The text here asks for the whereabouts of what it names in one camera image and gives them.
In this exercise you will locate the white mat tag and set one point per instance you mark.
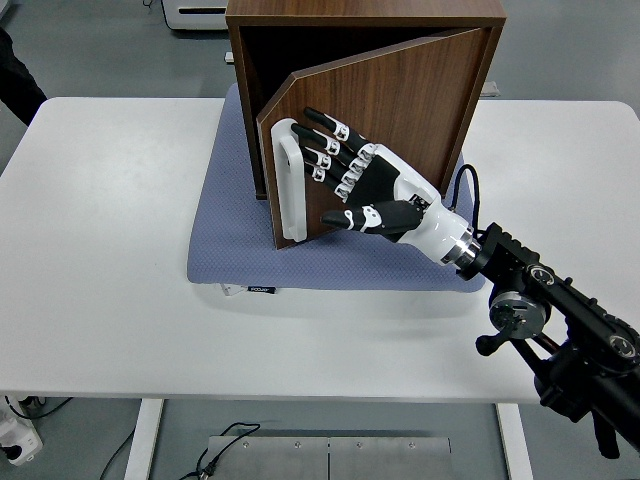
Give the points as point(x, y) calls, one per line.
point(231, 290)

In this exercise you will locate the brown wooden cabinet body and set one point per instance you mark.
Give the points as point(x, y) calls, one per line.
point(360, 12)

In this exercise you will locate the person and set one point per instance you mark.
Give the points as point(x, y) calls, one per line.
point(17, 80)

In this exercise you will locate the blue textured mat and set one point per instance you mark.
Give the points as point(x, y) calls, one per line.
point(300, 270)

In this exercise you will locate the grey metal plate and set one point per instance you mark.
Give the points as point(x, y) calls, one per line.
point(390, 460)
point(270, 460)

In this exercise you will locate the white power strip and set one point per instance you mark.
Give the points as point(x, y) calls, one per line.
point(22, 445)

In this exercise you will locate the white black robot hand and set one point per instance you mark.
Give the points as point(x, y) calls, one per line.
point(410, 200)

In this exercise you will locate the small grey bracket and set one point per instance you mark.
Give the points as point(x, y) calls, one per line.
point(491, 90)

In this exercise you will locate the white floor appliance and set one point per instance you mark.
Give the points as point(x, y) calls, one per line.
point(195, 20)

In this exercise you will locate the white table leg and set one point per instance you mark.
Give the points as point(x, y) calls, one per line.
point(515, 440)
point(142, 440)

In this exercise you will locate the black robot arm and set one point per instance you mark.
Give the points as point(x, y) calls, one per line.
point(575, 325)

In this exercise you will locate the black mat label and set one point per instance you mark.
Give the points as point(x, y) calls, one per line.
point(261, 290)

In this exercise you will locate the small white knob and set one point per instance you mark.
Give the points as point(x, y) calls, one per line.
point(228, 58)

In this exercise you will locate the brown wooden cabinet door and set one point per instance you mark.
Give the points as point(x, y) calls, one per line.
point(410, 100)

